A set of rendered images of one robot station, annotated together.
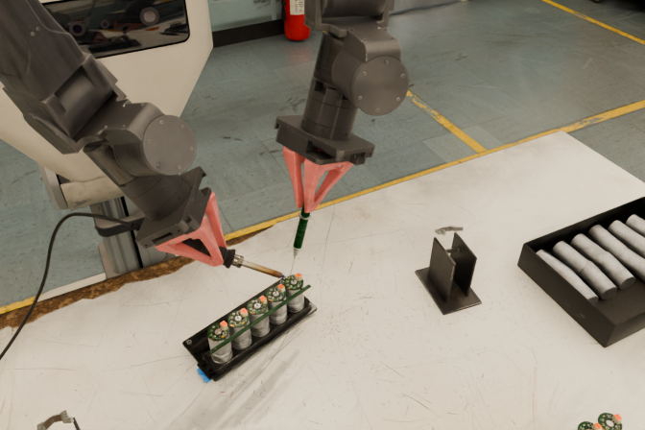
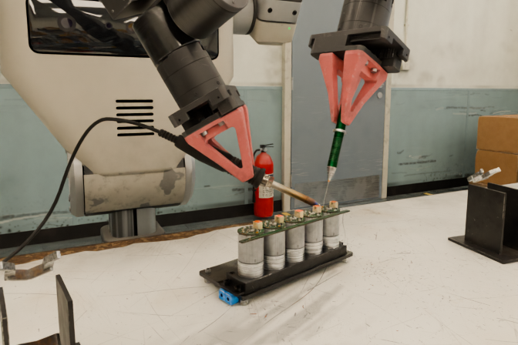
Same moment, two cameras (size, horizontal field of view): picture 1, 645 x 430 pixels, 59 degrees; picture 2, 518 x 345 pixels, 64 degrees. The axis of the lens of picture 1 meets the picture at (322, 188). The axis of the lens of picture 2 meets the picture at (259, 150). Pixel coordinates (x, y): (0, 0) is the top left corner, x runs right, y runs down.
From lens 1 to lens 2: 0.41 m
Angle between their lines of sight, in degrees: 30
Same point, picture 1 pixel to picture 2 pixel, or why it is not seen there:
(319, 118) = (357, 15)
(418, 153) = not seen: hidden behind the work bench
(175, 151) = not seen: outside the picture
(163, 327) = (175, 268)
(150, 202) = (190, 77)
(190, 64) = not seen: hidden behind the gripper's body
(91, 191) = (110, 189)
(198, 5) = (227, 33)
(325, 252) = (344, 229)
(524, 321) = not seen: outside the picture
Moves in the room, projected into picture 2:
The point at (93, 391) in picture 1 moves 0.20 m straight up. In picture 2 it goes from (82, 310) to (68, 78)
